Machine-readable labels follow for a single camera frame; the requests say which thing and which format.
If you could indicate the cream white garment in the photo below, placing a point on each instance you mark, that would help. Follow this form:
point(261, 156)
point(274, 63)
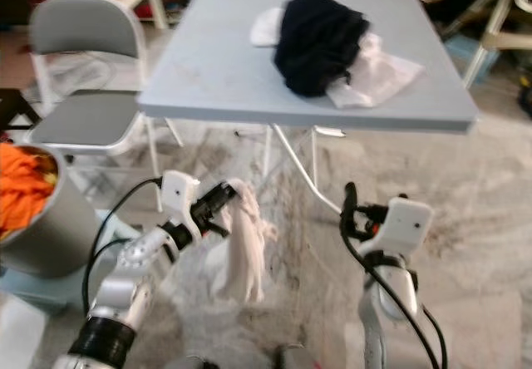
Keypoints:
point(245, 253)

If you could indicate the black garment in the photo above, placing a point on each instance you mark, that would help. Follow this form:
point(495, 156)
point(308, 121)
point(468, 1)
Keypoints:
point(320, 45)

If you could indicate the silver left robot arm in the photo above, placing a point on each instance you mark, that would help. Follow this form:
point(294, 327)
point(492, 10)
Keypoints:
point(125, 294)

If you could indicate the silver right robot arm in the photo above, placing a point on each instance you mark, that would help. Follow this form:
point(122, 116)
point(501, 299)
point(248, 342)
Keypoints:
point(386, 319)

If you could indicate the orange garment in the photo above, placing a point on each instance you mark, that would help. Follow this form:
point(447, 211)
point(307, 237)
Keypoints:
point(21, 186)

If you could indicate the white cloth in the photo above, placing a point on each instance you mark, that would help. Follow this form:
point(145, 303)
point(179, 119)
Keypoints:
point(382, 78)

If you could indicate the grey folding table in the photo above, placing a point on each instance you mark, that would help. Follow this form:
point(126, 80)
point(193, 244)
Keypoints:
point(208, 70)

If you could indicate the grey metal laundry basin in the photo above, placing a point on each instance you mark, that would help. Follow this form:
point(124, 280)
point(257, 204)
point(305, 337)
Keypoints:
point(62, 236)

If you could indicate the grey white folding chair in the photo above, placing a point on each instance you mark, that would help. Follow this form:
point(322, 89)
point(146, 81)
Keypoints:
point(83, 120)

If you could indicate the white high chair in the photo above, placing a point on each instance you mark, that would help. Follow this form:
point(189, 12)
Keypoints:
point(507, 41)

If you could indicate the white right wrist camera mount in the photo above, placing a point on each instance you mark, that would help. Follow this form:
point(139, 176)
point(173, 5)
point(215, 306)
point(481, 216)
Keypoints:
point(403, 219)

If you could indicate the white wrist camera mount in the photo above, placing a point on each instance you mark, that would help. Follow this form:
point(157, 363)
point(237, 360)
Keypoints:
point(179, 194)
point(403, 219)

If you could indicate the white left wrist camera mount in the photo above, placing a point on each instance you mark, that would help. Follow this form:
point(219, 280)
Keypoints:
point(179, 194)

